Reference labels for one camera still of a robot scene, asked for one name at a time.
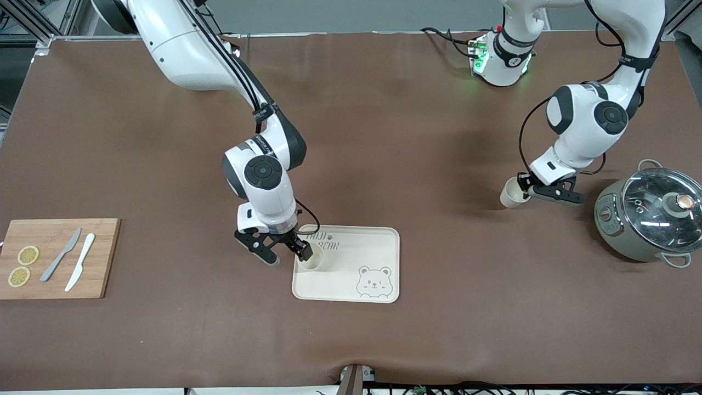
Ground white plastic cup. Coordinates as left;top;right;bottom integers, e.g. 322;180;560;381
500;176;533;210
298;244;325;272

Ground white bear print tray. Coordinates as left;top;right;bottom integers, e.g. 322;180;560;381
291;224;401;304

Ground grey-green electric cooking pot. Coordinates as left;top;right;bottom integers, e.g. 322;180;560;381
594;159;702;269

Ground glass pot lid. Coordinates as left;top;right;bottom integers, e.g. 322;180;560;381
621;167;702;254

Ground bamboo cutting board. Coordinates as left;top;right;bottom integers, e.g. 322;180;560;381
0;218;121;300

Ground white plastic knife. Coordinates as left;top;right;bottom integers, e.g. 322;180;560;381
64;233;96;292

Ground grey plastic knife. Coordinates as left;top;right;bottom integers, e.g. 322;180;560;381
39;227;82;283

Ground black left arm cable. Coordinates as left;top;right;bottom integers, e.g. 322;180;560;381
518;0;661;177

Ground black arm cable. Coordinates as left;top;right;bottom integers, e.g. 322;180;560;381
181;0;320;228
518;0;661;177

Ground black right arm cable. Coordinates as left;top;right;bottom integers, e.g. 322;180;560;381
181;0;320;228

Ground black cable on table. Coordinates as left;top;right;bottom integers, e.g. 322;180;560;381
420;26;475;58

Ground aluminium frame profile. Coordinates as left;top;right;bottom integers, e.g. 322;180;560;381
0;0;83;55

